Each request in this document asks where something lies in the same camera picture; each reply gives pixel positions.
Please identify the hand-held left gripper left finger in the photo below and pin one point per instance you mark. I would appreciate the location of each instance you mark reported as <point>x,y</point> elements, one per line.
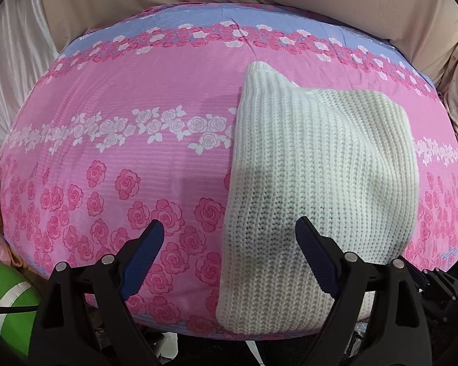
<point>143,255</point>

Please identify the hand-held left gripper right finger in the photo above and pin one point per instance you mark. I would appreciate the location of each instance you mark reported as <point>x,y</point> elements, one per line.
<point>316,253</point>

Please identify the white red navy knit sweater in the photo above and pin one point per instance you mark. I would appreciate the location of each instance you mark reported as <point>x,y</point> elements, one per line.
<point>309,160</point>

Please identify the green object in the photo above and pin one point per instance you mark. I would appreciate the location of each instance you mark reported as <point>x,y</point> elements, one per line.
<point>0,286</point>

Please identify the pink floral blanket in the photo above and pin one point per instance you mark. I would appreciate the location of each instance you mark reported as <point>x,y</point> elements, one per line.
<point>137,84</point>

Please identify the white satin curtain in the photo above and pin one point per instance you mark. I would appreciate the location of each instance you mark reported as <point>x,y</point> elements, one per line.
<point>11,64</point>

